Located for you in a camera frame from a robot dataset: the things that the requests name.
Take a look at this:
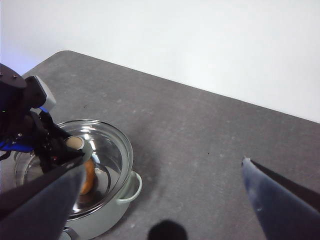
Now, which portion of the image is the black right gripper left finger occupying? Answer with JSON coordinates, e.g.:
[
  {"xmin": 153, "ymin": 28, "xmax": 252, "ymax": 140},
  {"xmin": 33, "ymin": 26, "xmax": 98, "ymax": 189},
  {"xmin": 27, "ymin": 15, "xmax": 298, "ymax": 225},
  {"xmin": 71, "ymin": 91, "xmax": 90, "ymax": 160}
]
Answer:
[{"xmin": 0, "ymin": 156, "xmax": 86, "ymax": 240}]

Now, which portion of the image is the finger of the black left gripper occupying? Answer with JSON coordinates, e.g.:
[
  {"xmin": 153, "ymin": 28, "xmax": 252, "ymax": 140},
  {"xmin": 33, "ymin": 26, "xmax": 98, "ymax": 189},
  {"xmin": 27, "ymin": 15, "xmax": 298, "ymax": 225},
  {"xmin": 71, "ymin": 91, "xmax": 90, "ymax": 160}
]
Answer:
[
  {"xmin": 48, "ymin": 141, "xmax": 85, "ymax": 168},
  {"xmin": 48, "ymin": 117, "xmax": 74, "ymax": 141}
]

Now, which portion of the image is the glass lid with green knob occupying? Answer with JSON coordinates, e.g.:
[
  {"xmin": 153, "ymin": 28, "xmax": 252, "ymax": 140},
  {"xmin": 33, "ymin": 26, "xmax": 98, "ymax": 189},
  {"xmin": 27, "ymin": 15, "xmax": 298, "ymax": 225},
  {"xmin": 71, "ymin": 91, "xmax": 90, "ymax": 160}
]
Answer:
[{"xmin": 14, "ymin": 119, "xmax": 135, "ymax": 219}]

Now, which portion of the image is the pale green electric pot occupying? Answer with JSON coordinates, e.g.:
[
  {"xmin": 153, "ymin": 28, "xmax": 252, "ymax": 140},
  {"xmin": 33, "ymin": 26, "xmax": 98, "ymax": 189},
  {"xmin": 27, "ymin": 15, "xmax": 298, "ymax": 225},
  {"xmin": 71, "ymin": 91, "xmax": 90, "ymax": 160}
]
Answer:
[{"xmin": 13, "ymin": 119, "xmax": 143, "ymax": 240}]

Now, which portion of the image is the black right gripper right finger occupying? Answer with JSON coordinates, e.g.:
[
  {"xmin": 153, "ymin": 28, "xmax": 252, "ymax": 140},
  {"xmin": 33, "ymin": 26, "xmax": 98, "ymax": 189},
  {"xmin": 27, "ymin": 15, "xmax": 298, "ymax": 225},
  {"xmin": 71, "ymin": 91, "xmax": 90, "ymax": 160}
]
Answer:
[{"xmin": 241, "ymin": 156, "xmax": 320, "ymax": 240}]

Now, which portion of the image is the brown potato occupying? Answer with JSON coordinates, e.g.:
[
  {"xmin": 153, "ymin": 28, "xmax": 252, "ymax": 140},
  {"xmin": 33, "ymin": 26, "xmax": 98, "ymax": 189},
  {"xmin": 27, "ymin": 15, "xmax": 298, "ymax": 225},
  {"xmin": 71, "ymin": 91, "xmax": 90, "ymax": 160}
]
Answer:
[{"xmin": 79, "ymin": 159, "xmax": 97, "ymax": 196}]

